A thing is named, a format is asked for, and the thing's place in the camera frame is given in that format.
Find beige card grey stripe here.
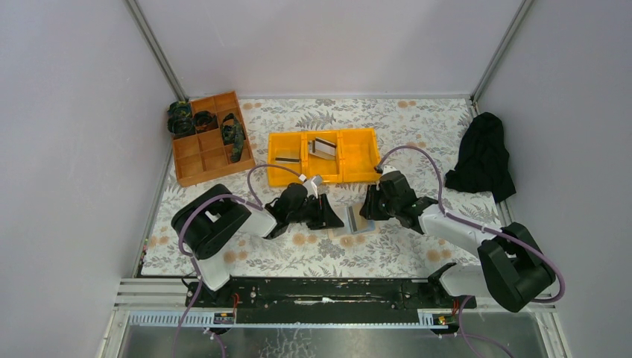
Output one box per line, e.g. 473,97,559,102
346,203,376,234

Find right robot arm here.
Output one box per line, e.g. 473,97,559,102
360,170,557,313

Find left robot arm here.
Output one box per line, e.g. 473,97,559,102
171,183,344,291

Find card in left bin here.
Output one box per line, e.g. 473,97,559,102
274,156,301,164

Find card in bin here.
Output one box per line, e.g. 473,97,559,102
274,156,301,164
308,137,337,160

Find card in middle bin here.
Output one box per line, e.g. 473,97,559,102
308,137,337,160

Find yellow three-compartment bin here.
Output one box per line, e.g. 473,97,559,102
268,128,381,186

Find black cloth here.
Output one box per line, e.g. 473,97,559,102
445,112,516,203

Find camo belt in tray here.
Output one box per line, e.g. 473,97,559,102
220,113,245,163

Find orange compartment tray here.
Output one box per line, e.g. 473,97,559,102
172,91,255,187

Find rolled belt in tray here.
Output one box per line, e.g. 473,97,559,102
192,110,219,134

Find rolled camo belt outside tray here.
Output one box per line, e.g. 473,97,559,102
167,101,195,139

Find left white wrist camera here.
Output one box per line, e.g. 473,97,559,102
299,174,323,198

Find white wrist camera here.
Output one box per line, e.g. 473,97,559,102
299,174,323,198
375,165,401,178

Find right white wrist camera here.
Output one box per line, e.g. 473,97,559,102
375,165,401,178

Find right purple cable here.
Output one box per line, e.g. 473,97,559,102
376,145,567,358

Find purple cable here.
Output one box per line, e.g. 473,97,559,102
171,163,303,358
376,145,567,358

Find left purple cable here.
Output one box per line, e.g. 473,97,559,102
171,163,303,358

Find aluminium frame rails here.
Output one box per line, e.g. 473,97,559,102
96,277,574,358

